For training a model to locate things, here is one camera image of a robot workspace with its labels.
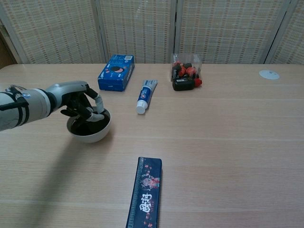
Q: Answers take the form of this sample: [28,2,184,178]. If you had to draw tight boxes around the brown wooden door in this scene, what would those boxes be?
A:
[0,30,18,70]

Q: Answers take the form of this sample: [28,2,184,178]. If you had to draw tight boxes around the woven folding screen panel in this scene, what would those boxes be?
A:
[174,0,292,65]
[95,0,178,64]
[265,0,304,65]
[0,0,107,65]

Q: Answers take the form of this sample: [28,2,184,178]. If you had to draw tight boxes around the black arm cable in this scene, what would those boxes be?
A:
[0,85,30,112]

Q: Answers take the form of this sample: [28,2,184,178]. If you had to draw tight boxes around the white blue toothpaste tube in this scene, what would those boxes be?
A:
[135,79,159,115]

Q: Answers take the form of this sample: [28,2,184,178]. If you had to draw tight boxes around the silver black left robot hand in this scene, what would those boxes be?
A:
[45,80,105,122]

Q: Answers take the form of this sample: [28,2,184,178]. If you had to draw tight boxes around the white round cable grommet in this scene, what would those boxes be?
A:
[258,69,281,80]

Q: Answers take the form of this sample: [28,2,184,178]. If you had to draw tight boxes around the blue Oreo cookie box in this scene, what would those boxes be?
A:
[97,54,135,92]

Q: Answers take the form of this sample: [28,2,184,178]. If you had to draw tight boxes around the black bottle with red cap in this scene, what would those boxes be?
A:
[172,77,203,92]

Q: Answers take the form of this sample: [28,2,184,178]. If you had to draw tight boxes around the bag of red-black clips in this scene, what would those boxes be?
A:
[171,53,202,83]

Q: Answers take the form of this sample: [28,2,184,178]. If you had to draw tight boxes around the dark blue printed pencil case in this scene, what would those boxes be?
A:
[125,156,163,228]

